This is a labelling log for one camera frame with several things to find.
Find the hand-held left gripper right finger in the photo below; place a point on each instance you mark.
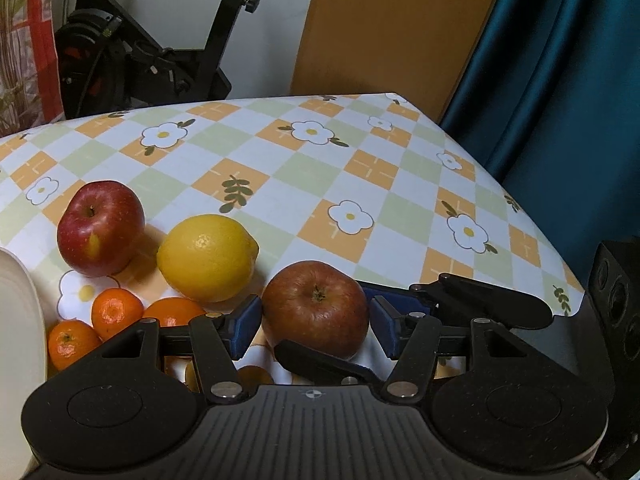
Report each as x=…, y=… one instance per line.
x=385, y=325

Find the brownish red apple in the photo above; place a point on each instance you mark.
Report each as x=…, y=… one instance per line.
x=315, y=310

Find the cream white plate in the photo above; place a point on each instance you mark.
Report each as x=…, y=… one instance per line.
x=17, y=335

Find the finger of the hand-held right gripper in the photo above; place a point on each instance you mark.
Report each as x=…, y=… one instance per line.
x=480, y=300
x=320, y=360

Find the black exercise bike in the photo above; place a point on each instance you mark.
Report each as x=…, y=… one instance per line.
x=145, y=55

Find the checked floral tablecloth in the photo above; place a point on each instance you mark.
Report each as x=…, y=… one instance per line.
x=310, y=185

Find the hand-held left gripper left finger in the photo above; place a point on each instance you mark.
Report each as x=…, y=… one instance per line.
x=247, y=325

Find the printed red backdrop cloth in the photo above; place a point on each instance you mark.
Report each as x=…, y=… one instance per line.
x=25, y=45

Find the teal curtain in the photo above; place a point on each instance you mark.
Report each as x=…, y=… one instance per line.
x=565, y=85

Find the bright red apple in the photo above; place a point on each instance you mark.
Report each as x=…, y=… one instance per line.
x=100, y=227

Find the yellow lemon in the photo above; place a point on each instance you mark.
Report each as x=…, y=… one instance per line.
x=207, y=257

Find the orange wooden board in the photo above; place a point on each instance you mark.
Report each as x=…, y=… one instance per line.
x=390, y=30

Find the mandarin orange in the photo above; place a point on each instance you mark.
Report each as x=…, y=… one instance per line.
x=172, y=310
x=117, y=312
x=70, y=344

